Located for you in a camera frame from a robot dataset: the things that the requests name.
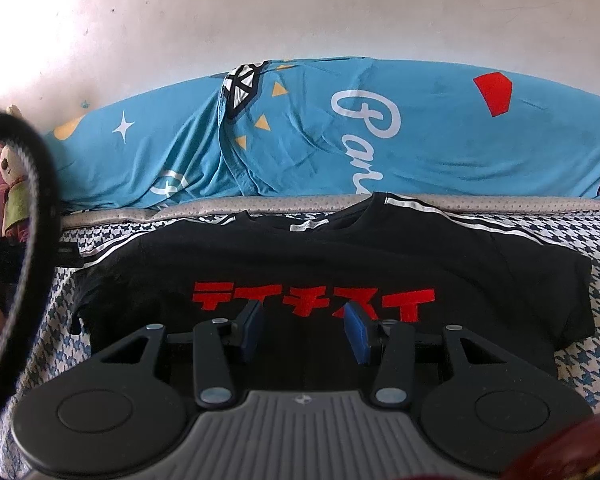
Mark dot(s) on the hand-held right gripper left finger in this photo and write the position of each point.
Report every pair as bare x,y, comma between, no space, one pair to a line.
252,335

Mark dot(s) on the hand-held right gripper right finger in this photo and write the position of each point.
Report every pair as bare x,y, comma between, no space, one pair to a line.
359,335

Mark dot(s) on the rabbit plush toy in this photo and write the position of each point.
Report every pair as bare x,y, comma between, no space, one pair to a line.
15,165

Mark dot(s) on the red glossy object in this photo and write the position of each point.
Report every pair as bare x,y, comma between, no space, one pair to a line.
580,452

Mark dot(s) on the houndstooth bed mat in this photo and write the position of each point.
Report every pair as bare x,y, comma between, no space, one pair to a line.
595,360

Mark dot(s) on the black t-shirt with red print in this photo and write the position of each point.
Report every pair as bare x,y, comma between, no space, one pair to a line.
305,260

